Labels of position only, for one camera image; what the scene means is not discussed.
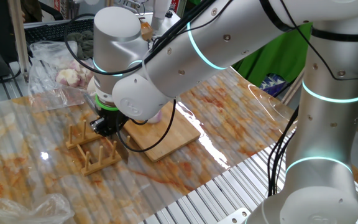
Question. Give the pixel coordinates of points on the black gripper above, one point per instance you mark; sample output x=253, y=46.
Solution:
x=113, y=116

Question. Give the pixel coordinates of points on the steel cleaver knife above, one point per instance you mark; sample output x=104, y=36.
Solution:
x=123, y=152

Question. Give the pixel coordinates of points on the red onion wedge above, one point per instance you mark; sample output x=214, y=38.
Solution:
x=157, y=118

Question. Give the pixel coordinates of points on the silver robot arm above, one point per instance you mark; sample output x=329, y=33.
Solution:
x=322, y=140

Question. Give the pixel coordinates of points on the clear bag of onions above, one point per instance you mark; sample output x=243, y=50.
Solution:
x=48, y=53

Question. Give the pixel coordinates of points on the wooden peg dish rack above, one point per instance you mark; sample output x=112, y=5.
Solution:
x=101, y=165

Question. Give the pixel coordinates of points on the white onion half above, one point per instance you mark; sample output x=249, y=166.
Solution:
x=91, y=85

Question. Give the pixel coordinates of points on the bamboo cutting board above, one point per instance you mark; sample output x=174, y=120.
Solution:
x=166, y=140

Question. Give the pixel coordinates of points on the pink peeled onion piece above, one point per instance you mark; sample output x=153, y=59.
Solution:
x=75, y=64
x=86, y=73

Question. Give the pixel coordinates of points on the large peeled onion chunk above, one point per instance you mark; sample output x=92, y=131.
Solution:
x=68, y=77

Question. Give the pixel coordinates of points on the dark green cloth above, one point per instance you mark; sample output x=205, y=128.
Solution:
x=84, y=45

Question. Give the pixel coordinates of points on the taped cardboard box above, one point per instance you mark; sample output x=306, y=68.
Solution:
x=146, y=31

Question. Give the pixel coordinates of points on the black keyboard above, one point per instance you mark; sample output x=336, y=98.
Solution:
x=48, y=32

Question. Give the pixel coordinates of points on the crumpled clear plastic bag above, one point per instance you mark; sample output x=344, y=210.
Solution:
x=26, y=211

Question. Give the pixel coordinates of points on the white plastic stand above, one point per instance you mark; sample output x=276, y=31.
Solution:
x=162, y=12

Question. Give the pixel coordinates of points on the black chair armrest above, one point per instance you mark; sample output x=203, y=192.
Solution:
x=51, y=12

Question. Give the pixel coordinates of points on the clear plastic table sheet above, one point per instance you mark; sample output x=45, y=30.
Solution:
x=244, y=109

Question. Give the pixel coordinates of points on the blue white patterned bag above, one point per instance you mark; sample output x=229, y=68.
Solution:
x=272, y=84

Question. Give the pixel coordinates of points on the green backdrop cloth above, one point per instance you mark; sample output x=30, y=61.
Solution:
x=278, y=59

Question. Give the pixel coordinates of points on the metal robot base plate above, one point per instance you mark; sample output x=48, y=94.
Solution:
x=233, y=217

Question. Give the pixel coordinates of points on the slanted aluminium frame post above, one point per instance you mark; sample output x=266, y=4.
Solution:
x=292, y=88

